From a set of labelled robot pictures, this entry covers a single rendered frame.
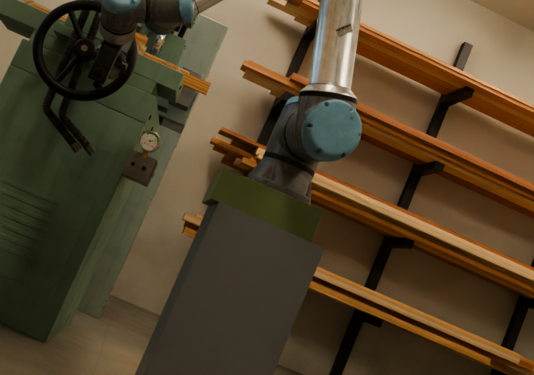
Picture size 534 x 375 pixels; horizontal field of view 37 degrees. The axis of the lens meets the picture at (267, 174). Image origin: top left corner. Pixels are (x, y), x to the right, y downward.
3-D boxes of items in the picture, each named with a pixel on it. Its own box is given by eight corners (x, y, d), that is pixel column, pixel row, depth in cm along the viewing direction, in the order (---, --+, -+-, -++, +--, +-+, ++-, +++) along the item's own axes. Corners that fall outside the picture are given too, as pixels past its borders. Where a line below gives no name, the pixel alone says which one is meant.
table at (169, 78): (-16, -1, 231) (-7, -19, 231) (5, 28, 261) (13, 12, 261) (177, 85, 235) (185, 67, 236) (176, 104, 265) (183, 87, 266)
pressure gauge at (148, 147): (133, 152, 234) (144, 126, 235) (133, 153, 238) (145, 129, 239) (152, 160, 235) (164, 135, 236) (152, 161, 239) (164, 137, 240)
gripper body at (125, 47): (134, 48, 214) (139, 22, 203) (121, 72, 210) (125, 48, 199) (107, 36, 213) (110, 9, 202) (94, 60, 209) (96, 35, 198)
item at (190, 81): (29, 15, 256) (33, 4, 257) (29, 17, 258) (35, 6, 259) (206, 94, 261) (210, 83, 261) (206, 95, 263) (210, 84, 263)
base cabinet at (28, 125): (-100, 283, 229) (7, 63, 239) (-45, 276, 286) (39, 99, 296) (45, 343, 232) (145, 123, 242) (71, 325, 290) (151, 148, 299)
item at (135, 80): (28, 40, 240) (34, 28, 241) (40, 56, 261) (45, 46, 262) (151, 94, 243) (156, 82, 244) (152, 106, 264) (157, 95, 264)
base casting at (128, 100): (8, 63, 239) (21, 36, 240) (40, 99, 296) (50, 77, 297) (146, 124, 242) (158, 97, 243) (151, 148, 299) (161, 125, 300)
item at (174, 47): (148, 59, 276) (162, 28, 277) (148, 64, 283) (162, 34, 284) (173, 71, 276) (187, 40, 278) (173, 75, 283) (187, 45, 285)
